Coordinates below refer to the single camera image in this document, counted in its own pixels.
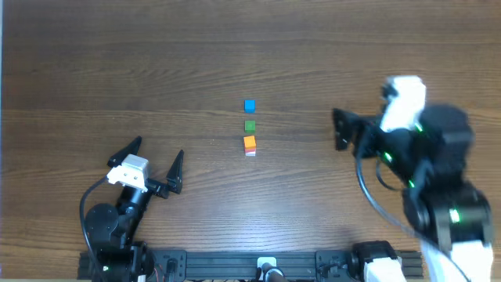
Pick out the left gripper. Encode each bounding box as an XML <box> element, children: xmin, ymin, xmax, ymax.
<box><xmin>106</xmin><ymin>136</ymin><xmax>185</xmax><ymax>200</ymax></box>

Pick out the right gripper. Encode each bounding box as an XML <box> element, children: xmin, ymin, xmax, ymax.
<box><xmin>331</xmin><ymin>108</ymin><xmax>383</xmax><ymax>160</ymax></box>

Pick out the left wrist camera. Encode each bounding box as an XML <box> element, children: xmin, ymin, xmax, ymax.
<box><xmin>106</xmin><ymin>154</ymin><xmax>150</xmax><ymax>193</ymax></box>

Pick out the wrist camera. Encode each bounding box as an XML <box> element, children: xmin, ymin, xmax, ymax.
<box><xmin>106</xmin><ymin>154</ymin><xmax>150</xmax><ymax>193</ymax></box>
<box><xmin>380</xmin><ymin>75</ymin><xmax>427</xmax><ymax>133</ymax></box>

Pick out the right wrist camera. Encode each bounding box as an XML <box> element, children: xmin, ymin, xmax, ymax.
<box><xmin>380</xmin><ymin>75</ymin><xmax>427</xmax><ymax>133</ymax></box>

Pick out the mounting rail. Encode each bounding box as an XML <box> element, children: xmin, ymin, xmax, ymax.
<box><xmin>77</xmin><ymin>249</ymin><xmax>424</xmax><ymax>282</ymax></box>

